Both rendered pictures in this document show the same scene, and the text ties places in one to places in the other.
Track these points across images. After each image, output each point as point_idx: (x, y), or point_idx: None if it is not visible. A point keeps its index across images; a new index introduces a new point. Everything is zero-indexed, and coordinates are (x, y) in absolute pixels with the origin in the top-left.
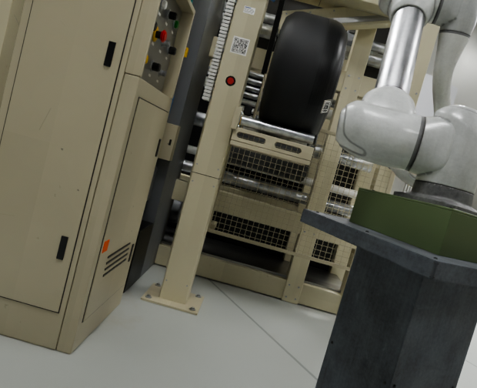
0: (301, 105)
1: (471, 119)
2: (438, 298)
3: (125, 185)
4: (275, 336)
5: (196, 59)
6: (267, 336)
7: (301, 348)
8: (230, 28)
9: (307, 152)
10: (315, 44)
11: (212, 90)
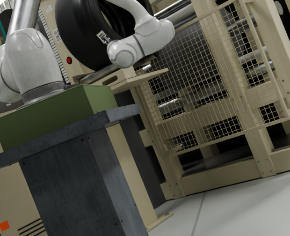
0: (90, 49)
1: (8, 43)
2: (45, 173)
3: None
4: (200, 221)
5: None
6: (192, 224)
7: (214, 222)
8: (49, 28)
9: (120, 75)
10: (66, 5)
11: None
